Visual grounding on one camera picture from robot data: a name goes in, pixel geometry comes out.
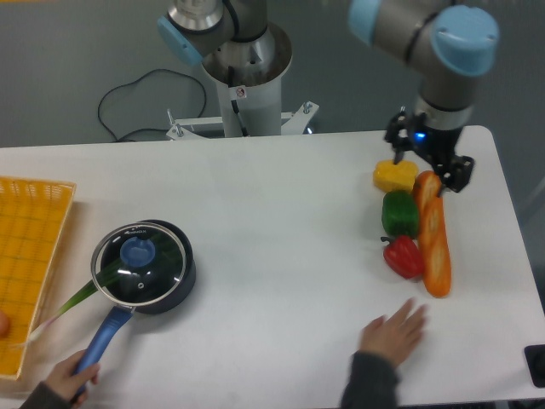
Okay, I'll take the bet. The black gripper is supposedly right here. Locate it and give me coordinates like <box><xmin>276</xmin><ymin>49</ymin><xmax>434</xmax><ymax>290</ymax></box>
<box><xmin>384</xmin><ymin>106</ymin><xmax>475</xmax><ymax>197</ymax></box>

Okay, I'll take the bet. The glass pot lid blue knob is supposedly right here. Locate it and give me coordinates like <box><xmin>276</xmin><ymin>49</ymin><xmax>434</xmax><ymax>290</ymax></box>
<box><xmin>90</xmin><ymin>223</ymin><xmax>188</xmax><ymax>308</ymax></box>

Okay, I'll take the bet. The dark pot with blue handle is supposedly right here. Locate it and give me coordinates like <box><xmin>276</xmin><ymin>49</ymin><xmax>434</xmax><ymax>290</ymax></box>
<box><xmin>72</xmin><ymin>219</ymin><xmax>198</xmax><ymax>384</ymax></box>

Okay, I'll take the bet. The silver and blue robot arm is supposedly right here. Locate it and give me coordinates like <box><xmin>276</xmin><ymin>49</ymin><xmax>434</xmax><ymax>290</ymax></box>
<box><xmin>157</xmin><ymin>1</ymin><xmax>500</xmax><ymax>193</ymax></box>

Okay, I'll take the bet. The grey left sleeve forearm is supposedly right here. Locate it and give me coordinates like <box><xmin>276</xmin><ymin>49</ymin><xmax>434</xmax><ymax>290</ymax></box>
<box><xmin>20</xmin><ymin>382</ymin><xmax>72</xmax><ymax>409</ymax></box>

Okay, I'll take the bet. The grey right sleeve forearm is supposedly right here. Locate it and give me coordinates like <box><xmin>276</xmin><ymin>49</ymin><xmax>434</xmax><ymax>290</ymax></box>
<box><xmin>340</xmin><ymin>352</ymin><xmax>399</xmax><ymax>409</ymax></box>

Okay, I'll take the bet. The person right hand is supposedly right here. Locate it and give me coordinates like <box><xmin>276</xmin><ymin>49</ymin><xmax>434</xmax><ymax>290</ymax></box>
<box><xmin>358</xmin><ymin>298</ymin><xmax>427</xmax><ymax>368</ymax></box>

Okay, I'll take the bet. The person left hand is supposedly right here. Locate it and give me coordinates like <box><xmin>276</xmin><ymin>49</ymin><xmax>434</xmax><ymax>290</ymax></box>
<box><xmin>44</xmin><ymin>350</ymin><xmax>100</xmax><ymax>401</ymax></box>

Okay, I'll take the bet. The yellow bell pepper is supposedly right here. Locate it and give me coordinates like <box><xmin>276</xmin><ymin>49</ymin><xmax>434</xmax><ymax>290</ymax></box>
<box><xmin>372</xmin><ymin>159</ymin><xmax>419</xmax><ymax>193</ymax></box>

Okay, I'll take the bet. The green bell pepper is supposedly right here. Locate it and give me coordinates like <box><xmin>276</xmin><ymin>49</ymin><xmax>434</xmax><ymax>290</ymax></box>
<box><xmin>381</xmin><ymin>190</ymin><xmax>419</xmax><ymax>239</ymax></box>

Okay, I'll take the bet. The orange baguette bread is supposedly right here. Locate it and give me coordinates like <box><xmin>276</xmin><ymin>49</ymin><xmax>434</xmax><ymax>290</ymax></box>
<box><xmin>412</xmin><ymin>170</ymin><xmax>451</xmax><ymax>298</ymax></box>

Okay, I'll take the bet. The red bell pepper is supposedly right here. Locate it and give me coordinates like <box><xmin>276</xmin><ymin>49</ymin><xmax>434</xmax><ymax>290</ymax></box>
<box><xmin>381</xmin><ymin>235</ymin><xmax>424</xmax><ymax>279</ymax></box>

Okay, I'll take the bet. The black device at table edge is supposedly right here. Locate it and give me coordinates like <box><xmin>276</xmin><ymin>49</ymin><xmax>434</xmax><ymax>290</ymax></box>
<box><xmin>524</xmin><ymin>344</ymin><xmax>545</xmax><ymax>389</ymax></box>

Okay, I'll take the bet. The green onion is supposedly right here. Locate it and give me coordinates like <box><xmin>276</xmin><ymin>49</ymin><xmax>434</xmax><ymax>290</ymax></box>
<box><xmin>20</xmin><ymin>224</ymin><xmax>187</xmax><ymax>347</ymax></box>

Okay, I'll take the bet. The yellow woven basket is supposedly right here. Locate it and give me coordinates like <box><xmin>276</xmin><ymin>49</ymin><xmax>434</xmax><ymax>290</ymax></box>
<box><xmin>1</xmin><ymin>176</ymin><xmax>77</xmax><ymax>380</ymax></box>

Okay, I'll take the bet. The black cable on floor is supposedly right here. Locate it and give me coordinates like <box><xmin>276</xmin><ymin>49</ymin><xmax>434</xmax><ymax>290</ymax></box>
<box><xmin>97</xmin><ymin>68</ymin><xmax>208</xmax><ymax>143</ymax></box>

